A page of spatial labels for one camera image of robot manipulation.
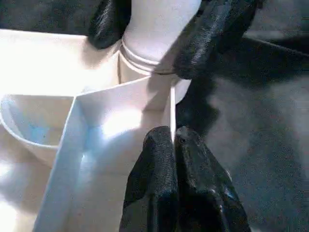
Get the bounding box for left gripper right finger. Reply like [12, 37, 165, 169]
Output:
[175, 126, 252, 232]

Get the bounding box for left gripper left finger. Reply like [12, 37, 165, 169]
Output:
[118, 127, 180, 232]

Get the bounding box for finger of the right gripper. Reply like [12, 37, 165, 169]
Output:
[174, 0, 261, 80]
[88, 0, 132, 50]

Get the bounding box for white plastic table leg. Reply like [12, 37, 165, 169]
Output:
[118, 0, 203, 77]

